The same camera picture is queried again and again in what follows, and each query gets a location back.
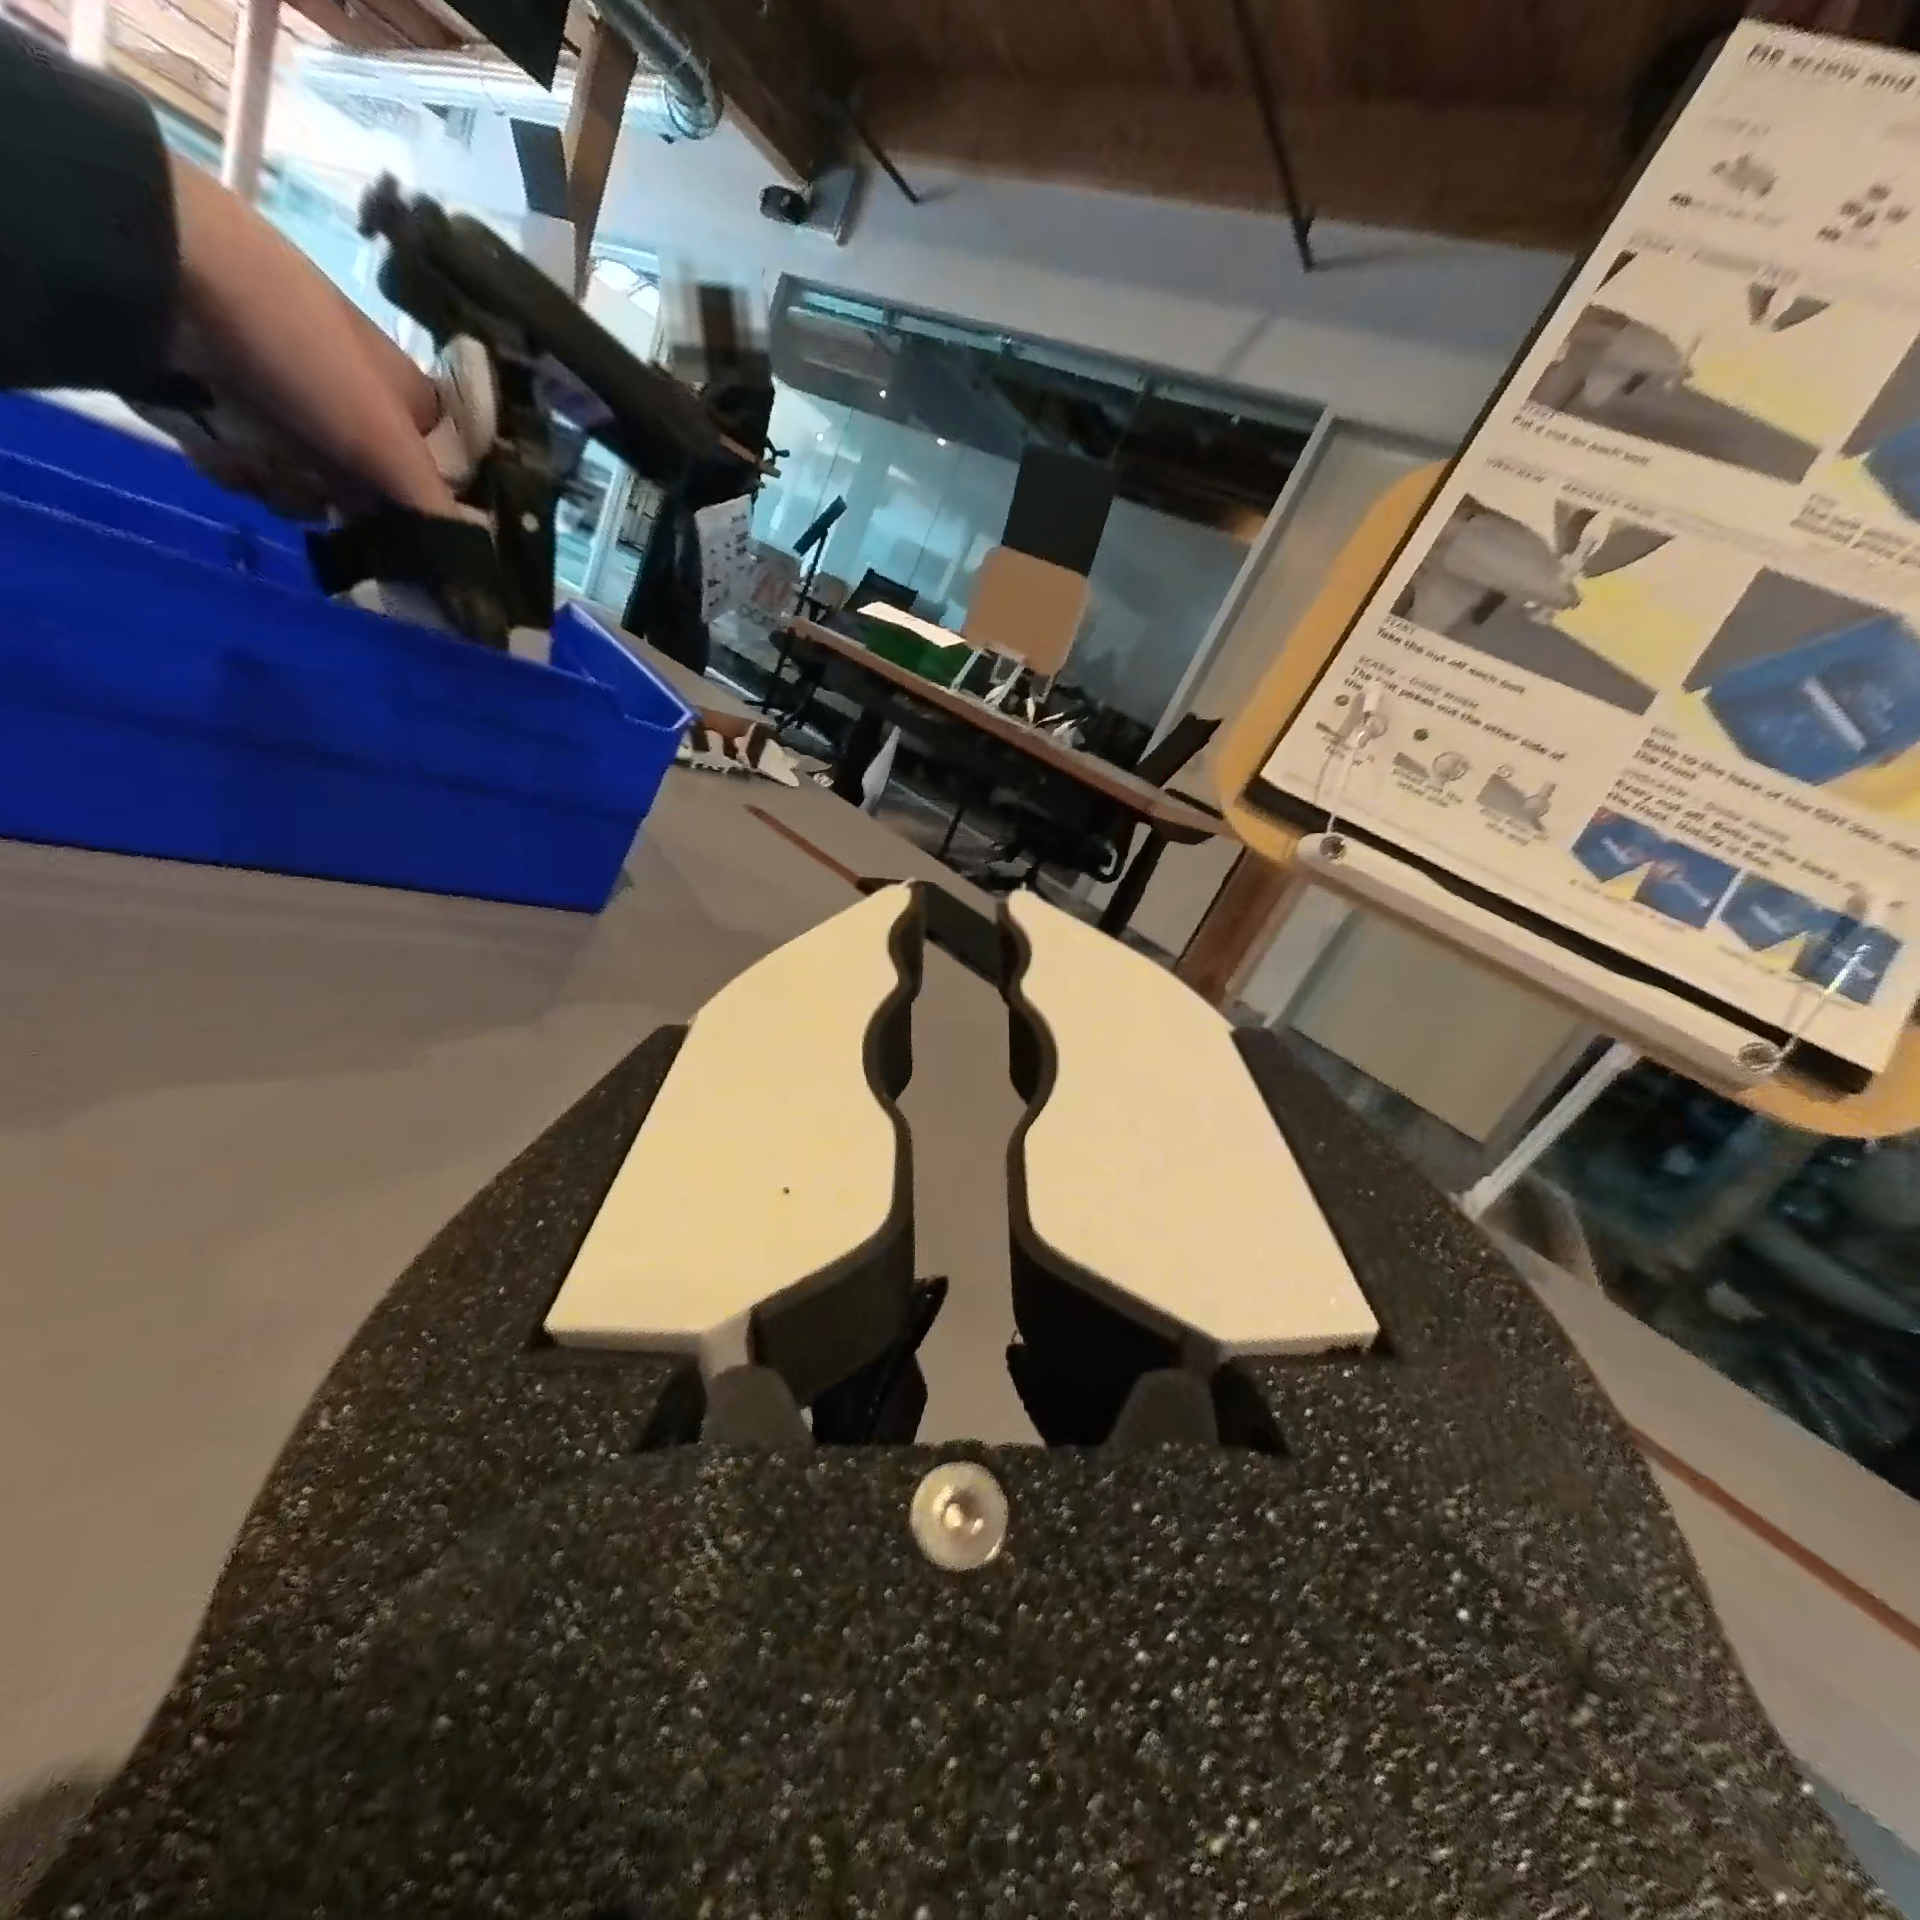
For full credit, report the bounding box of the ceiling security camera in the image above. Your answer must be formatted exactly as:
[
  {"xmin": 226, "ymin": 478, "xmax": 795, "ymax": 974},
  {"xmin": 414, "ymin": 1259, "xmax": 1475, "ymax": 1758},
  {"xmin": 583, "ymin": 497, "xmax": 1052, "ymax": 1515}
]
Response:
[{"xmin": 762, "ymin": 162, "xmax": 860, "ymax": 243}]

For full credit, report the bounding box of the printed instruction sheet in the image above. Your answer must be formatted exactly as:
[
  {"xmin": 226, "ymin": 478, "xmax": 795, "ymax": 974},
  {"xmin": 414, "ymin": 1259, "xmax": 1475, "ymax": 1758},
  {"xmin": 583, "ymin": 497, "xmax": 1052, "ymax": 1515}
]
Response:
[{"xmin": 1256, "ymin": 16, "xmax": 1920, "ymax": 1074}]

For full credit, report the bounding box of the wooden desk with black legs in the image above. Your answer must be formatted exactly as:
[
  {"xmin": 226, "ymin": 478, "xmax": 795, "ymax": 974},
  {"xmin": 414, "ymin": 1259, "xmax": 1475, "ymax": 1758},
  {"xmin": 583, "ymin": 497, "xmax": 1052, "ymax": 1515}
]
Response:
[{"xmin": 772, "ymin": 608, "xmax": 1239, "ymax": 939}]

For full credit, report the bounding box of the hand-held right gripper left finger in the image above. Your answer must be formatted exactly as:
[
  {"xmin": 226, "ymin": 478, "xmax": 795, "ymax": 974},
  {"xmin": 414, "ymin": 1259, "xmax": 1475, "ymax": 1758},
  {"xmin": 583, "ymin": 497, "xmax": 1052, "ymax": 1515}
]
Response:
[{"xmin": 543, "ymin": 883, "xmax": 950, "ymax": 1396}]

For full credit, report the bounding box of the tan board panel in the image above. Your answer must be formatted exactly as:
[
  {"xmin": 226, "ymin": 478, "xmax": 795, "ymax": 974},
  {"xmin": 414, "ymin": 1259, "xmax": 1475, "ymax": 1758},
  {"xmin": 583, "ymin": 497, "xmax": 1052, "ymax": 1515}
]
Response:
[{"xmin": 966, "ymin": 546, "xmax": 1092, "ymax": 682}]

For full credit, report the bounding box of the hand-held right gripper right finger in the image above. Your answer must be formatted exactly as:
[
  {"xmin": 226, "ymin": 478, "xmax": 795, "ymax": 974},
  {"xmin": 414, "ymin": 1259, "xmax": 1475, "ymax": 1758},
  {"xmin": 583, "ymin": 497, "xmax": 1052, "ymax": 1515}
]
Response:
[{"xmin": 1002, "ymin": 887, "xmax": 1378, "ymax": 1402}]

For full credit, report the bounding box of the blue plastic bin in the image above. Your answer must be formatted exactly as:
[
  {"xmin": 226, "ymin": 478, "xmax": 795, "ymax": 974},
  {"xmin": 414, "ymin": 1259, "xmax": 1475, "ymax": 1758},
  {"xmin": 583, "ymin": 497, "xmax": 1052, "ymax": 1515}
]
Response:
[{"xmin": 0, "ymin": 387, "xmax": 695, "ymax": 915}]

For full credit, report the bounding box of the metal ventilation duct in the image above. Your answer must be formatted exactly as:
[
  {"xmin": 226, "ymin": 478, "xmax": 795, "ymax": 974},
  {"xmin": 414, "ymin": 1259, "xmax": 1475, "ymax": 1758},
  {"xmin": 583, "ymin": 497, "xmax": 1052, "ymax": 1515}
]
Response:
[{"xmin": 592, "ymin": 0, "xmax": 724, "ymax": 139}]

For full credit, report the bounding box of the person's left hand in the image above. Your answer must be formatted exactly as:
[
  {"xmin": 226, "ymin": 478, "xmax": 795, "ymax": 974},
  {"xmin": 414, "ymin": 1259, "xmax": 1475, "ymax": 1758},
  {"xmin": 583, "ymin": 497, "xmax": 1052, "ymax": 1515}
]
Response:
[{"xmin": 158, "ymin": 152, "xmax": 506, "ymax": 528}]

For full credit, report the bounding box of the black and white patterned object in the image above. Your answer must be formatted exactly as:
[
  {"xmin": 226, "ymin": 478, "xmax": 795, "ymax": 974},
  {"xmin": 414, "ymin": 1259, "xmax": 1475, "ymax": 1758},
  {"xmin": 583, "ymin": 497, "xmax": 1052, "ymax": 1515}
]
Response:
[{"xmin": 674, "ymin": 718, "xmax": 842, "ymax": 791}]

